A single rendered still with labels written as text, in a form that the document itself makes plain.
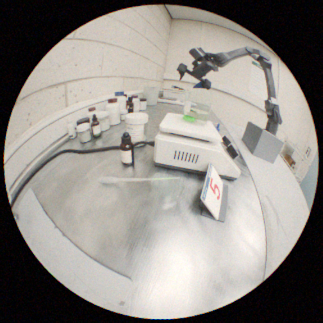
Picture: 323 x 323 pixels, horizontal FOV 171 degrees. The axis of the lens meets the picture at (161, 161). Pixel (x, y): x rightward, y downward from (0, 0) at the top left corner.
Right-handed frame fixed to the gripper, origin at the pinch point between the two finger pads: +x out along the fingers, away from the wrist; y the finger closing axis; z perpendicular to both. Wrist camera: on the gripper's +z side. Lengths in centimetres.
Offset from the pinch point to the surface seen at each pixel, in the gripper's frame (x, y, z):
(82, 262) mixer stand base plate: -32, 16, -61
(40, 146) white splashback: -9, 44, -54
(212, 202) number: -29, 0, -49
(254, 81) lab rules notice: 1, -94, 113
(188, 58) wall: 51, -5, 105
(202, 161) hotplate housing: -23.2, 0.1, -42.7
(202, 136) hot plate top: -25.1, 3.1, -39.0
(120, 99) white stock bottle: 7.9, 25.7, -23.5
